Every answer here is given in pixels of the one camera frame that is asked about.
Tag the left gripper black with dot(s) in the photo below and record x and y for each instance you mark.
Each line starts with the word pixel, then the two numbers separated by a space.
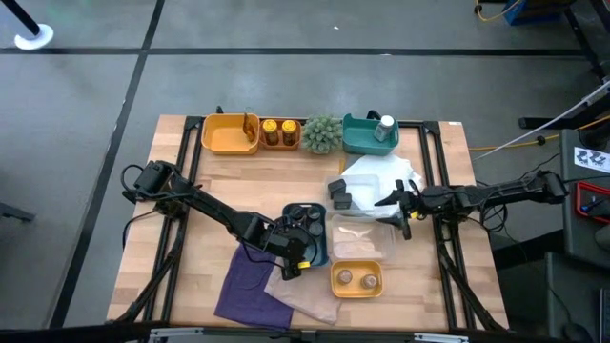
pixel 293 250

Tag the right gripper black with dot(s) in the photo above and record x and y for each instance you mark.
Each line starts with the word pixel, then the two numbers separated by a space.
pixel 414 202

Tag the black round-lid herb jar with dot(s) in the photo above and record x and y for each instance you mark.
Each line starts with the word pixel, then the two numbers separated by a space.
pixel 316 229

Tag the small brown-lid spice jar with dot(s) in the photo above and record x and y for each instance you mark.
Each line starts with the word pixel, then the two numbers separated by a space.
pixel 369 281
pixel 344 276

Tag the white-lid spice jar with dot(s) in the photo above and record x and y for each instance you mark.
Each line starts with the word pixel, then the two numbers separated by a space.
pixel 386 121

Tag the brown label yellow-cap bottle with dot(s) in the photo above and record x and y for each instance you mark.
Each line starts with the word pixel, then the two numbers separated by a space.
pixel 289 127

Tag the yellow-lid spice jar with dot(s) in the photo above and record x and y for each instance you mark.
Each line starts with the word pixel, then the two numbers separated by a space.
pixel 270 127

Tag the amber glass bottle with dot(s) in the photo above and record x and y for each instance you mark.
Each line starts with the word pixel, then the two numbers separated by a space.
pixel 249 128

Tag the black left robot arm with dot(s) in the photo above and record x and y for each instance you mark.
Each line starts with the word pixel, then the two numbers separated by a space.
pixel 214 209

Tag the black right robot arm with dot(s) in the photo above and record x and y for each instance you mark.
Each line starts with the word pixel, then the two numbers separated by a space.
pixel 500 193

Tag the beige cloth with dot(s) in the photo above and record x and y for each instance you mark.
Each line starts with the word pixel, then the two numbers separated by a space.
pixel 305 300

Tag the shallow clear plastic container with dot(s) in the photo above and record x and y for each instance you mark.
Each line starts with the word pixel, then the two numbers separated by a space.
pixel 367 190

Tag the white cloth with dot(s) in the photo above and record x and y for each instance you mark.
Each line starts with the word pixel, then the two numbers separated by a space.
pixel 381 167

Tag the purple cloth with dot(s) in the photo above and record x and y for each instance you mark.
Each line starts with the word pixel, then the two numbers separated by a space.
pixel 248 295

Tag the small yellow plastic bin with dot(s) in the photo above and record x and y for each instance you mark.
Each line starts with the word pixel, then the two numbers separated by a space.
pixel 357 291

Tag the thin tan strip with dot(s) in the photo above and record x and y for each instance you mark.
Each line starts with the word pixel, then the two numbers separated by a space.
pixel 342 166

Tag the light teal plastic bin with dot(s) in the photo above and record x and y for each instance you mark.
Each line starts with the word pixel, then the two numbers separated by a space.
pixel 359 140

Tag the green succulent in grey pot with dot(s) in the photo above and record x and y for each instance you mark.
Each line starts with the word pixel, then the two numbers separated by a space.
pixel 321 135

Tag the silver mounting bar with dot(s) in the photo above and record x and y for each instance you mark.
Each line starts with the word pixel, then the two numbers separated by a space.
pixel 181 334

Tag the orange plastic bin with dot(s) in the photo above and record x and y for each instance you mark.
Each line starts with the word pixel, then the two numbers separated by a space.
pixel 280 146

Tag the large yellow plastic bin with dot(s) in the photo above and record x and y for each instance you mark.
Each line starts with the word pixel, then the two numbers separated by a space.
pixel 224 138

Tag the red-edged black case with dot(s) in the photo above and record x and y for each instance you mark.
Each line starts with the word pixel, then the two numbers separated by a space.
pixel 579 200

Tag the white printed sheet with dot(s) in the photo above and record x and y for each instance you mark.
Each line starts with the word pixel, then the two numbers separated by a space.
pixel 591 159

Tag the white tube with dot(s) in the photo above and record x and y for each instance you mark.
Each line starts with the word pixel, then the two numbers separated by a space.
pixel 572 106

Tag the blue box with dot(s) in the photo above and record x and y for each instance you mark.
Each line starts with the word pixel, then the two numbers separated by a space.
pixel 534 12

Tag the dark grey furniture foot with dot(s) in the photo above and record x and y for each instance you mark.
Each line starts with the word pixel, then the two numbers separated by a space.
pixel 14 212

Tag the white round stand base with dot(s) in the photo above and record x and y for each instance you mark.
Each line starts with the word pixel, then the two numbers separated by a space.
pixel 35 45

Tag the black stand pole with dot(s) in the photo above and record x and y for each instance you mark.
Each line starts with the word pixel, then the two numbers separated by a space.
pixel 21 18

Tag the black aluminium table frame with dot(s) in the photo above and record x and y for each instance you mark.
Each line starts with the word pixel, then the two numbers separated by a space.
pixel 431 126

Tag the black stand frame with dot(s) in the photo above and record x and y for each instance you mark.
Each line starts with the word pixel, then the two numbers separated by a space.
pixel 587 45

